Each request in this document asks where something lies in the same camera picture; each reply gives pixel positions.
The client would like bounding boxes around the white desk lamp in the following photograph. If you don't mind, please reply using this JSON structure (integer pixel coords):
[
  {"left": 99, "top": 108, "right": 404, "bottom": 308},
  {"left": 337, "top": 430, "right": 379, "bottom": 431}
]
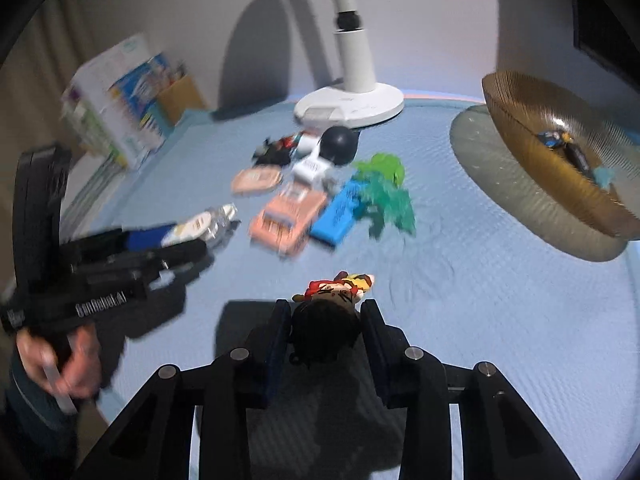
[{"left": 294, "top": 0, "right": 405, "bottom": 128}]

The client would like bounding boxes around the pink toy car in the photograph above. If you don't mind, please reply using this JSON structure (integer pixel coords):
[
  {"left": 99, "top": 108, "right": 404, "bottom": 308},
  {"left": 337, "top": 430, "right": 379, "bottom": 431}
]
[{"left": 248, "top": 185, "right": 328, "bottom": 258}]

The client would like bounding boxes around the blue rectangular block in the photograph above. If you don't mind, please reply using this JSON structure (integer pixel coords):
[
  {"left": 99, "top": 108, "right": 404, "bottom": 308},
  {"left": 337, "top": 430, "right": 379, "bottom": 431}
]
[{"left": 310, "top": 180, "right": 363, "bottom": 247}]

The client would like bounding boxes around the black red toy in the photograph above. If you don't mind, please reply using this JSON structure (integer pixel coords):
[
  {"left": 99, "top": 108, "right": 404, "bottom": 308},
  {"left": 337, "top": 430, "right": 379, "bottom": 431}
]
[{"left": 252, "top": 135, "right": 301, "bottom": 167}]

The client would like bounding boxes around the amber ribbed bowl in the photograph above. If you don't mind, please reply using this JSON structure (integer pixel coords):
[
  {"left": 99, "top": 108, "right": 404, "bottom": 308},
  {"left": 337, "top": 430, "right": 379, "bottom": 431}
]
[{"left": 481, "top": 71, "right": 640, "bottom": 240}]

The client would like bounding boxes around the red yellow toy figure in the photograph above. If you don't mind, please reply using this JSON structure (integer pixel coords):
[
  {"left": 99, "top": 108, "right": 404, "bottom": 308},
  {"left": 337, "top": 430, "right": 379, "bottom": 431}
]
[{"left": 289, "top": 271, "right": 377, "bottom": 368}]

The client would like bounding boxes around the person's left hand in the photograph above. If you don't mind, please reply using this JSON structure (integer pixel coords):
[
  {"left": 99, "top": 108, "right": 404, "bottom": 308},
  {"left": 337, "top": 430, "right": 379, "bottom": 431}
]
[{"left": 15, "top": 324, "right": 104, "bottom": 413}]

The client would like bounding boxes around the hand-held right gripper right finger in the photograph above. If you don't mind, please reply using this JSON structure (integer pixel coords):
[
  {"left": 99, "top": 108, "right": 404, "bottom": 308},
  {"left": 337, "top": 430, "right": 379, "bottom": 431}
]
[{"left": 360, "top": 299, "right": 583, "bottom": 480}]

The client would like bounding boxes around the person's left forearm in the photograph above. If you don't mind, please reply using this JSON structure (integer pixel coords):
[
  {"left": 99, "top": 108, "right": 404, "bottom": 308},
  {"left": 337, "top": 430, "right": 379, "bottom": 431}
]
[{"left": 0, "top": 357, "right": 83, "bottom": 480}]

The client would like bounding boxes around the white small cylinder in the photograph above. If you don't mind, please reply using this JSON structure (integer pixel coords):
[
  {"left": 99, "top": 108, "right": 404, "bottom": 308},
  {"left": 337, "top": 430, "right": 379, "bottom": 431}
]
[{"left": 295, "top": 132, "right": 322, "bottom": 158}]

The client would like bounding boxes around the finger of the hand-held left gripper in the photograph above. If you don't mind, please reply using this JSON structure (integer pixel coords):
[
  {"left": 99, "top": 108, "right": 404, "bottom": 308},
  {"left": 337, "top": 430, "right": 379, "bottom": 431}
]
[
  {"left": 144, "top": 238, "right": 216, "bottom": 282},
  {"left": 120, "top": 224, "right": 179, "bottom": 254}
]

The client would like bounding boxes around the brown cardboard box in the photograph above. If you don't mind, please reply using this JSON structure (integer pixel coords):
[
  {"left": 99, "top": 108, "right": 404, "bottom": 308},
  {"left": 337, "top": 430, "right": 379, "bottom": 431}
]
[{"left": 157, "top": 74, "right": 208, "bottom": 126}]

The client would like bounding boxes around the white printed box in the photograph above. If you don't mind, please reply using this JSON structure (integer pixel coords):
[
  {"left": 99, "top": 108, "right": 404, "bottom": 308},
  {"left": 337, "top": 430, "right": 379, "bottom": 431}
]
[{"left": 62, "top": 34, "right": 168, "bottom": 168}]

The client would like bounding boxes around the black round ball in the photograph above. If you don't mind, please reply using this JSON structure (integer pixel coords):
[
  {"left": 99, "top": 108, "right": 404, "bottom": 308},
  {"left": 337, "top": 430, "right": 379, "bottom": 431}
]
[{"left": 320, "top": 126, "right": 362, "bottom": 166}]

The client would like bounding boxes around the white cube toy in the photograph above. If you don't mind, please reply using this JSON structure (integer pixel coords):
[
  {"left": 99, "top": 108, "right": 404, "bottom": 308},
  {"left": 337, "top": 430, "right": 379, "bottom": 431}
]
[{"left": 292, "top": 154, "right": 337, "bottom": 188}]

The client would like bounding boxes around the dark toy with blue head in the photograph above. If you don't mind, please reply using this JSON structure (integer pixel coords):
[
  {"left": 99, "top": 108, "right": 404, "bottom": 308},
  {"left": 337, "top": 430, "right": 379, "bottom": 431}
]
[{"left": 537, "top": 130, "right": 601, "bottom": 177}]

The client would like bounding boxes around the pink oval toy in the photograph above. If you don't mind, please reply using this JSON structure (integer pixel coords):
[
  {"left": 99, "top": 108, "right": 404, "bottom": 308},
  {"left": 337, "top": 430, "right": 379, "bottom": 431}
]
[{"left": 231, "top": 166, "right": 282, "bottom": 196}]

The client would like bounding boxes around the green dinosaur toy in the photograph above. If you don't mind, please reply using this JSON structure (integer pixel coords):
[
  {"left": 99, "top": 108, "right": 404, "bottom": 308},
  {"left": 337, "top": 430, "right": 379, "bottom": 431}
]
[{"left": 352, "top": 152, "right": 417, "bottom": 238}]

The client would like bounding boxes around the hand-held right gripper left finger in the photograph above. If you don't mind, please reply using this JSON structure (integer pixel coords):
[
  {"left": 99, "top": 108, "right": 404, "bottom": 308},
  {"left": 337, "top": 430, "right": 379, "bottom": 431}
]
[{"left": 72, "top": 299, "right": 293, "bottom": 480}]

